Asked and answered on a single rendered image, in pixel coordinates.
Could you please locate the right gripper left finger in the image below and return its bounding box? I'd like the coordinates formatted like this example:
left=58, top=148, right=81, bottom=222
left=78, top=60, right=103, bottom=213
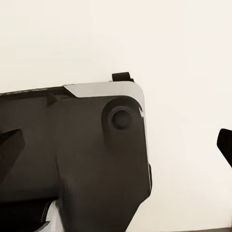
left=0, top=129, right=25, bottom=187

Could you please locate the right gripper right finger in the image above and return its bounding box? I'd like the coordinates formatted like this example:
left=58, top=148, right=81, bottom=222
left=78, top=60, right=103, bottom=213
left=217, top=128, right=232, bottom=167

